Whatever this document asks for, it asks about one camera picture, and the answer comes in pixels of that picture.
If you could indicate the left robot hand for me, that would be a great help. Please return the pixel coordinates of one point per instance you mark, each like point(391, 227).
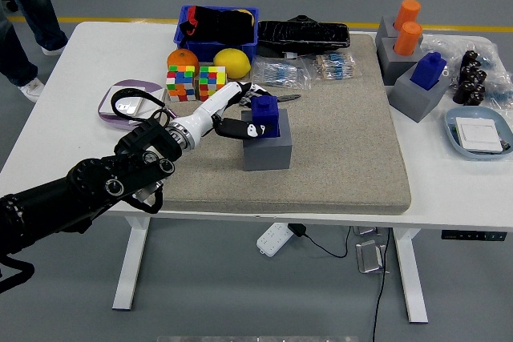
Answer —
point(208, 111)

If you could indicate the blue square seal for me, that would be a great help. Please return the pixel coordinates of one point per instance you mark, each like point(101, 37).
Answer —
point(428, 71)
point(266, 113)

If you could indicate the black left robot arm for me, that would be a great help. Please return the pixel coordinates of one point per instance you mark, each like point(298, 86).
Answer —
point(100, 178)

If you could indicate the grey square seal holder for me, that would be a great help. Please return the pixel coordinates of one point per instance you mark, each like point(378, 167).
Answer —
point(413, 99)
point(386, 29)
point(390, 65)
point(266, 155)

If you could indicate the orange cylindrical seal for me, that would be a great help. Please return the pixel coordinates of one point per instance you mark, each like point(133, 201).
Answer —
point(408, 39)
point(408, 11)

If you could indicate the colourful puzzle cube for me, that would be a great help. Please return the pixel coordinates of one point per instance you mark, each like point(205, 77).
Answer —
point(182, 83)
point(210, 81)

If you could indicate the plain white panel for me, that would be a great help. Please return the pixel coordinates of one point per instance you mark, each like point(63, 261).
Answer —
point(158, 95)

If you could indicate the yellow lemon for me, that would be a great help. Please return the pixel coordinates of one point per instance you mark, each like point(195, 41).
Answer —
point(234, 63)

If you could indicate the orange fruit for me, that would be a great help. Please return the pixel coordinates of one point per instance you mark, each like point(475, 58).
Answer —
point(182, 57)

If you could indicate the blue plastic bin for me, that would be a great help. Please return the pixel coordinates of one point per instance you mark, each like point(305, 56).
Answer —
point(208, 50)

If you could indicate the purple tray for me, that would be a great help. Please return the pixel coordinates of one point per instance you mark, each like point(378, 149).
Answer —
point(140, 82)

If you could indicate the clear bag of blue resistors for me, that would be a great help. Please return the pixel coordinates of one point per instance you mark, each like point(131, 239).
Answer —
point(280, 73)

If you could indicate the black and silver pen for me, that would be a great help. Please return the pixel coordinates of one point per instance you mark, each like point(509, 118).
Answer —
point(290, 97)

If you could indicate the black cloth with red trim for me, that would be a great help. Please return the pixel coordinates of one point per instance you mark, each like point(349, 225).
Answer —
point(224, 25)

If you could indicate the yellow item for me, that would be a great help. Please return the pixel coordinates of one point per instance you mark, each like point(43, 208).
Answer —
point(252, 19)

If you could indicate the clear bag of mixed resistors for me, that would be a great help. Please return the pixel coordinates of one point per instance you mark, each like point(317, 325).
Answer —
point(334, 66)

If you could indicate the grey-brown mat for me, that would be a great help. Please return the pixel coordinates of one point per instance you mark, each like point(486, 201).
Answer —
point(340, 150)

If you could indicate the white power strip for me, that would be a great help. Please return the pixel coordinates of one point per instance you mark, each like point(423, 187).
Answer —
point(274, 238)

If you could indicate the white table leg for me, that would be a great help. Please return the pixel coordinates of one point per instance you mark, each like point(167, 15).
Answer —
point(410, 278)
point(130, 262)

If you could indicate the person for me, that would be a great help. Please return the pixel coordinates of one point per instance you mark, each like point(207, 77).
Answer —
point(40, 17)

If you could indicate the black chair caster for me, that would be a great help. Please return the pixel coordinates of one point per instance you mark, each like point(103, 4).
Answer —
point(11, 6)

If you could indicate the light blue tray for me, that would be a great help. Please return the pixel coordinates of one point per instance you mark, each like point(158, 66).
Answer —
point(453, 117)

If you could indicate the empty clear plastic bag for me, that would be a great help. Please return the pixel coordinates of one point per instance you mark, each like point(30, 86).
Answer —
point(445, 43)

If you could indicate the black cylindrical capacitor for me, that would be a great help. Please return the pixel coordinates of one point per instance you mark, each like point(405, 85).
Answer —
point(462, 93)
point(475, 97)
point(467, 73)
point(479, 77)
point(469, 58)

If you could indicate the clear bag of blue parts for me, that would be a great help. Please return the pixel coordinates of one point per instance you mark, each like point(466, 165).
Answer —
point(499, 89)

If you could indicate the black table control panel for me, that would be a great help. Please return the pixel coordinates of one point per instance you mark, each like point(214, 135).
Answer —
point(473, 235)

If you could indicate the small green circuit board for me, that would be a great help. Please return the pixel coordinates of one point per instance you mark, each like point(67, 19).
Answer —
point(505, 144)

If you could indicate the white wall socket panel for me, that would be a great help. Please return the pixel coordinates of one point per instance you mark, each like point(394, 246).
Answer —
point(105, 106)

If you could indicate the small metal bracket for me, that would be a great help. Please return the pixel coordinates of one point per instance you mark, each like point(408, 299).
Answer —
point(366, 231)

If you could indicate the large metal bracket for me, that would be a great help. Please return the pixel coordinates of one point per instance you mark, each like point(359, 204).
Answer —
point(370, 258)

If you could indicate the white wall switch panel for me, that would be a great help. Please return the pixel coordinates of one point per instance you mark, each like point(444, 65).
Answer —
point(479, 135)

